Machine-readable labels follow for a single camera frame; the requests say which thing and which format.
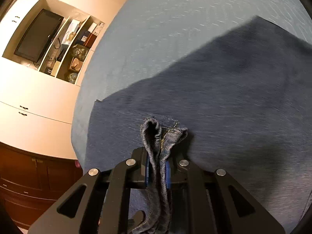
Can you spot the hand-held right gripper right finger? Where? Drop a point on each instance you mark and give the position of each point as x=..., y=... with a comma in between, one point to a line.
x=168, y=175

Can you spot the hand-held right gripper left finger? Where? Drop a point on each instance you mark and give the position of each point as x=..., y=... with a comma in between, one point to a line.
x=146, y=173

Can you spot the blue denim pants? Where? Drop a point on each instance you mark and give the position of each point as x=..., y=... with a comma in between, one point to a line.
x=219, y=102

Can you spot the dark wooden cabinet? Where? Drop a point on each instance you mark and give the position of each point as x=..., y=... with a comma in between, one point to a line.
x=36, y=182

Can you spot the small green bag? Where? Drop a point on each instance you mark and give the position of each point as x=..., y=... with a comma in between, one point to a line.
x=71, y=78

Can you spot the tan bag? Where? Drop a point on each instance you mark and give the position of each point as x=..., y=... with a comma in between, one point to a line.
x=76, y=64

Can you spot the green glossy bag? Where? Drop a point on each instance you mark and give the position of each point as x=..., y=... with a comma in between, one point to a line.
x=80, y=52

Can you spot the bed with blue bedspread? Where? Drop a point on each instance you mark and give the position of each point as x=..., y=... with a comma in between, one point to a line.
x=158, y=29

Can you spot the dark red box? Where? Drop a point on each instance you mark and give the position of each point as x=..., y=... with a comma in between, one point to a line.
x=90, y=39

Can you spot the white flat box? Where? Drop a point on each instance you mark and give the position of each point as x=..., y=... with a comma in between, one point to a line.
x=72, y=30

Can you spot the black flat television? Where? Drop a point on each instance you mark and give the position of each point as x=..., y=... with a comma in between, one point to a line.
x=39, y=35

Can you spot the white wall cabinet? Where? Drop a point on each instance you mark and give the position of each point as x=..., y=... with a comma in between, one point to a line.
x=36, y=90

